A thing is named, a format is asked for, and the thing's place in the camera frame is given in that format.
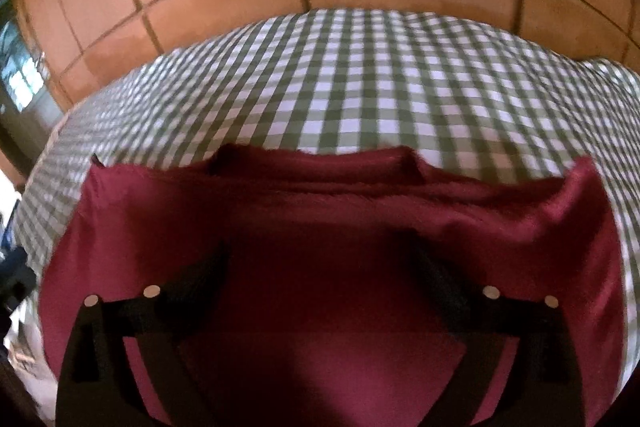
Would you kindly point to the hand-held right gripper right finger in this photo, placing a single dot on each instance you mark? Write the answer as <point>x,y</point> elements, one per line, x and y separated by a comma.
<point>436,279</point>

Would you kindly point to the maroon embroidered sweater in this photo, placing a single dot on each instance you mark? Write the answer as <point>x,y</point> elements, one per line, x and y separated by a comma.
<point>320,252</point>

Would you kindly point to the window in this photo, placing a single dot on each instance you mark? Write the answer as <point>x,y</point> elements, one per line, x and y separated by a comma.
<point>22,57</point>

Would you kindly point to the green white checked bedsheet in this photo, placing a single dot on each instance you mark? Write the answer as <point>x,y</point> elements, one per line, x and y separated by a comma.
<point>350,82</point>

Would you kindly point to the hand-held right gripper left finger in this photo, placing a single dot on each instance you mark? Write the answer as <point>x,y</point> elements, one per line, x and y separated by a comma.
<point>200,279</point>

